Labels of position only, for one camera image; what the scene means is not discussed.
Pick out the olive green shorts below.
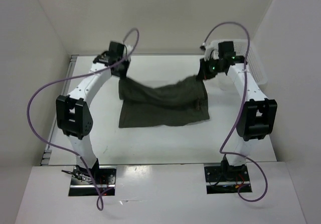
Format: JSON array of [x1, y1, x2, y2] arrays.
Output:
[[118, 75, 210, 129]]

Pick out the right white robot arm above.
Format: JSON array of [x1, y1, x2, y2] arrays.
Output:
[[198, 41, 277, 180]]

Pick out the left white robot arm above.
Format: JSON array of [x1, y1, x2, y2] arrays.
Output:
[[56, 41, 133, 184]]

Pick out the white plastic basket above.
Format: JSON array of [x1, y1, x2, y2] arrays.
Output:
[[209, 39, 268, 86]]

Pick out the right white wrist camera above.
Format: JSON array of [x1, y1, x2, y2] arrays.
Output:
[[200, 41, 218, 61]]

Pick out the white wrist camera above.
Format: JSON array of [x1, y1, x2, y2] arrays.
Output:
[[123, 45, 133, 56], [200, 41, 218, 61]]

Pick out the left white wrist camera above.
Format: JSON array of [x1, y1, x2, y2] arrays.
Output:
[[123, 45, 133, 56]]

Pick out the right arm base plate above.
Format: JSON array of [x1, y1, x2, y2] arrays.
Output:
[[204, 163, 252, 194]]

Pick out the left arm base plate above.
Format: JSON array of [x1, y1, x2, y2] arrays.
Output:
[[62, 166, 116, 197]]

